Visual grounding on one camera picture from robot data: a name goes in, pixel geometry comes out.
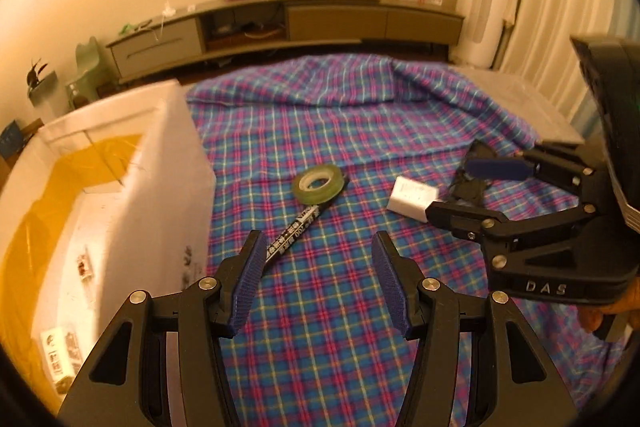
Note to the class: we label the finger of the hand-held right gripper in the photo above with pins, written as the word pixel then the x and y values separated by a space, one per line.
pixel 460 219
pixel 495 168

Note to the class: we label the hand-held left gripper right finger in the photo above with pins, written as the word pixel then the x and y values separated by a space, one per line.
pixel 390 287

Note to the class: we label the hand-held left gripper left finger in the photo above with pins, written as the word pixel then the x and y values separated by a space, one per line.
pixel 248 282

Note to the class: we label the black goggles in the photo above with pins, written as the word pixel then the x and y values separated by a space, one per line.
pixel 467 192

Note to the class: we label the white charger plug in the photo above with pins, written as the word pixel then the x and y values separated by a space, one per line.
pixel 410 199

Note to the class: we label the black marker pen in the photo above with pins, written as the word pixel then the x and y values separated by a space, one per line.
pixel 295 232

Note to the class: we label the green tape roll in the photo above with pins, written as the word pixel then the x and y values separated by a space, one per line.
pixel 320 189

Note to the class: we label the white cardboard box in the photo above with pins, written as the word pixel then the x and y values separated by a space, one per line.
pixel 160 187

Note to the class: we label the white and gold card box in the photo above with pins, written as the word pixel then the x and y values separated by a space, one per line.
pixel 60 357

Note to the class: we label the person's right hand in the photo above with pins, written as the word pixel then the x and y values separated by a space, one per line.
pixel 625 302

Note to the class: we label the white curtain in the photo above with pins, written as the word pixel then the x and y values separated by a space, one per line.
pixel 550 7

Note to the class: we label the blue plaid cloth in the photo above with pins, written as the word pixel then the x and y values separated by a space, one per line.
pixel 325 107

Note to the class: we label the grey low cabinet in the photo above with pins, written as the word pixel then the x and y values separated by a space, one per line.
pixel 325 22

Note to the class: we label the green plastic chair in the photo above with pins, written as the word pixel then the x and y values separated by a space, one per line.
pixel 90 67

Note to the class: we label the blue plastic basket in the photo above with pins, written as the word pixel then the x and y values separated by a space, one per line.
pixel 10 139

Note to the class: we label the dark potted plant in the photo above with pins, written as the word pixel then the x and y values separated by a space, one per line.
pixel 37 74

